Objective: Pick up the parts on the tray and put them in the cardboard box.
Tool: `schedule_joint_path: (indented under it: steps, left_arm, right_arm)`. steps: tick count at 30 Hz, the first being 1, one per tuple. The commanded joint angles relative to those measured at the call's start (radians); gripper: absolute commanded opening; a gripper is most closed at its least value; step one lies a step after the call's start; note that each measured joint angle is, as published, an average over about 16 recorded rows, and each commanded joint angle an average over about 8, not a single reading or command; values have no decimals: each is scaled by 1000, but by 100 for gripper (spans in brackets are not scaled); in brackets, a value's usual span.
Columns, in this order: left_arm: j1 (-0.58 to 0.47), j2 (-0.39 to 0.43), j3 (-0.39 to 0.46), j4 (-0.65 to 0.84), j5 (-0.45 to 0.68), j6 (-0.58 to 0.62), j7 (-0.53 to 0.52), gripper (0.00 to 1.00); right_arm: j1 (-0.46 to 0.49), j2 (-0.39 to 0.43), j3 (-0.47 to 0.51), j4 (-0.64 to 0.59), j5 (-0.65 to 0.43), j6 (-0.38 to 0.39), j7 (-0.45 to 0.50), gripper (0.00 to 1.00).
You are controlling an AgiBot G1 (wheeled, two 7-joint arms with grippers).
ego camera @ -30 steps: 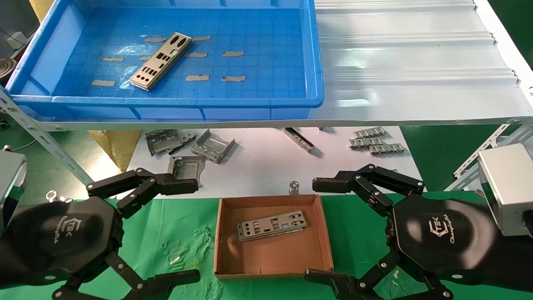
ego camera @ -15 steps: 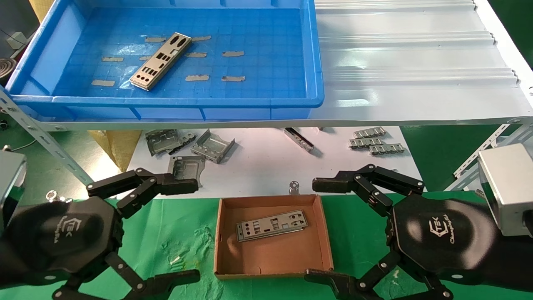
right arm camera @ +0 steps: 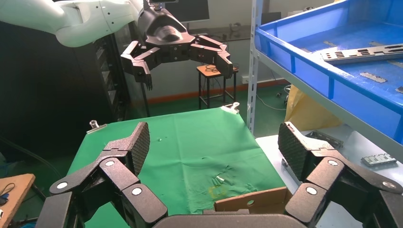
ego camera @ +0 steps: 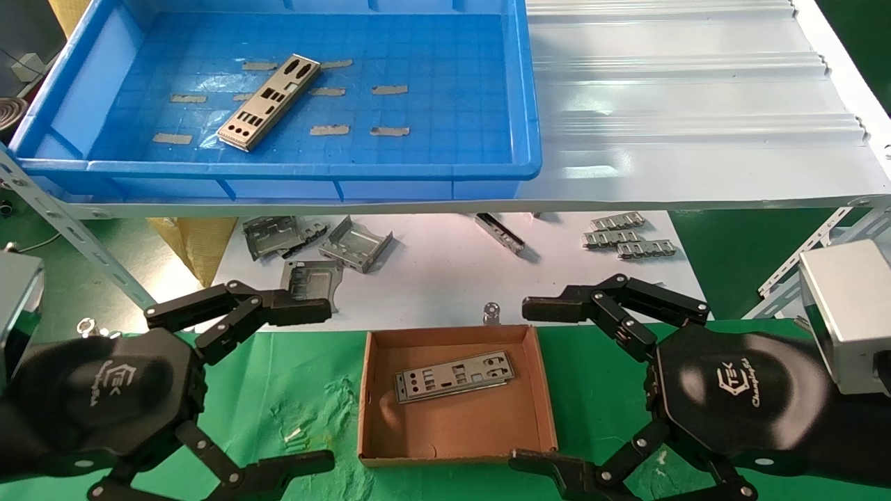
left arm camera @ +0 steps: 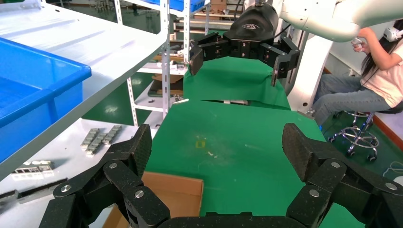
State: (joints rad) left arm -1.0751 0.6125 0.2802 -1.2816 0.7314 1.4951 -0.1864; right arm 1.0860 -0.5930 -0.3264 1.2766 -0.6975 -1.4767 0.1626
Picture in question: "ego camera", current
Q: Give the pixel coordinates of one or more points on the flat metal frame plate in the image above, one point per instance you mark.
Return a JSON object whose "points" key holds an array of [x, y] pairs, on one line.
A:
{"points": [[317, 278]]}

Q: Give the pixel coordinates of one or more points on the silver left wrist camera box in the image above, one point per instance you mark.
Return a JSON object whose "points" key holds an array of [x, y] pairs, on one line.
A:
{"points": [[17, 306]]}

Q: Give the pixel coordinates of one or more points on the small silver binder clip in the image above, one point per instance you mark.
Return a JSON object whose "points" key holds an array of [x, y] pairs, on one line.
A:
{"points": [[492, 311]]}

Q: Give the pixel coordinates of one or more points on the white power adapter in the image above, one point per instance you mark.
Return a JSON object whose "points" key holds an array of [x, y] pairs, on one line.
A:
{"points": [[28, 67]]}

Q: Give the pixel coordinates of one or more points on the slotted steel shelf leg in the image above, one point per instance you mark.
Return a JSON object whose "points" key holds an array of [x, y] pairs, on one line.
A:
{"points": [[774, 291], [76, 236]]}

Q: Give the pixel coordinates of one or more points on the yellow woven sack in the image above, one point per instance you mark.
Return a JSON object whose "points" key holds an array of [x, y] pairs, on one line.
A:
{"points": [[66, 14], [195, 243]]}

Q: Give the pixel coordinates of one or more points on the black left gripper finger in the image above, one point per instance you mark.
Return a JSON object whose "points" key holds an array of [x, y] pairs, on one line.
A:
{"points": [[292, 467], [299, 311]]}

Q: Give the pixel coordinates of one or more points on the blue plastic tray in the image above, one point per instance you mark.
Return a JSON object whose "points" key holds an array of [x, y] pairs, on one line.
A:
{"points": [[452, 83]]}

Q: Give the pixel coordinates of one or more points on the U-shaped metal bracket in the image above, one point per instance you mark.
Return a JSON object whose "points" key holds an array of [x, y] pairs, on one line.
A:
{"points": [[358, 245]]}

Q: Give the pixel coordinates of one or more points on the metal IO shield plate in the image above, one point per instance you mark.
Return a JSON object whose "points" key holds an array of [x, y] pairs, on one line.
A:
{"points": [[268, 101], [452, 376], [459, 392]]}

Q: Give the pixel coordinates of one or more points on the brown cardboard box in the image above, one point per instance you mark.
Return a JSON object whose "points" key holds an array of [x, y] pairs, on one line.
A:
{"points": [[459, 431]]}

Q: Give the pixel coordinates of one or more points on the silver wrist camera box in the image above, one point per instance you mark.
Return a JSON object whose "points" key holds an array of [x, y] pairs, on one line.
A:
{"points": [[17, 306], [849, 313]]}

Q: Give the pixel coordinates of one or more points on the green cloth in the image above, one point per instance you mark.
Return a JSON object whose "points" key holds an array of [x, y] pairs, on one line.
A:
{"points": [[292, 390]]}

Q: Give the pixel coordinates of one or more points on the white board sheet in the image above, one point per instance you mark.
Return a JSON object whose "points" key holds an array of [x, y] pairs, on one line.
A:
{"points": [[431, 278]]}

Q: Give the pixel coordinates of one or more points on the grey spiral coil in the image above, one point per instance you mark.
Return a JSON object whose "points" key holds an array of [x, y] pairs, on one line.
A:
{"points": [[8, 113]]}

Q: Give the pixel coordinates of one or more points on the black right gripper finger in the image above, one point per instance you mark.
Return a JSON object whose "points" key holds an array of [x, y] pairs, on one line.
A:
{"points": [[557, 309], [557, 470]]}

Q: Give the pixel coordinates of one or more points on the narrow metal bar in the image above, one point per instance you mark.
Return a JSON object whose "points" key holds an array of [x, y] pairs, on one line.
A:
{"points": [[500, 233]]}

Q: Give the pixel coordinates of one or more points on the white metal shelf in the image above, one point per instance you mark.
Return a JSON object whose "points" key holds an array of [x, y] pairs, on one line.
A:
{"points": [[661, 104]]}

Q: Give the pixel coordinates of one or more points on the large silver binder clip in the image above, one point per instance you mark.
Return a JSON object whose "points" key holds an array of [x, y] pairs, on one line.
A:
{"points": [[86, 325]]}

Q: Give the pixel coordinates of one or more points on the white tape scrap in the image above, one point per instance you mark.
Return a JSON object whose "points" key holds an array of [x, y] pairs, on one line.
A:
{"points": [[294, 435]]}

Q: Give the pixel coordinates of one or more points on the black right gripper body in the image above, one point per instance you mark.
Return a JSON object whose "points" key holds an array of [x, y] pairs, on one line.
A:
{"points": [[738, 396]]}

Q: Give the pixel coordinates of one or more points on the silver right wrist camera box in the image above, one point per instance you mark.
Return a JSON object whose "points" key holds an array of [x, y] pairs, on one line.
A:
{"points": [[849, 313]]}

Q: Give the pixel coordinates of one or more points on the grey stamped metal bracket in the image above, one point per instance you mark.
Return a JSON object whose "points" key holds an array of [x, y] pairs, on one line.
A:
{"points": [[275, 236]]}

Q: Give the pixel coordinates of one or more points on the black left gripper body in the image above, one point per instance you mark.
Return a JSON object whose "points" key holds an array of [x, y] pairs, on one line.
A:
{"points": [[104, 396]]}

